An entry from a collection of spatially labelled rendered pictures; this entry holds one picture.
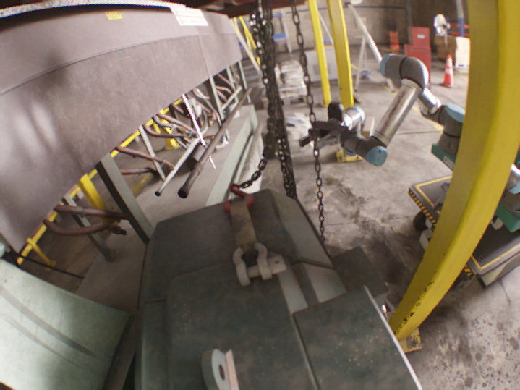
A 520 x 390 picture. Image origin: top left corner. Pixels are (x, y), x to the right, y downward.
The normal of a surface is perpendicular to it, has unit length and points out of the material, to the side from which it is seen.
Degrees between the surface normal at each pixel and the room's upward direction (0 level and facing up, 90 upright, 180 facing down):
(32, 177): 90
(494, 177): 90
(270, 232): 0
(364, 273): 0
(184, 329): 0
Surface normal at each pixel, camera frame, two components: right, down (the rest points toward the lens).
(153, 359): -0.21, -0.78
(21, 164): 0.97, -0.09
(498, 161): -0.12, 0.62
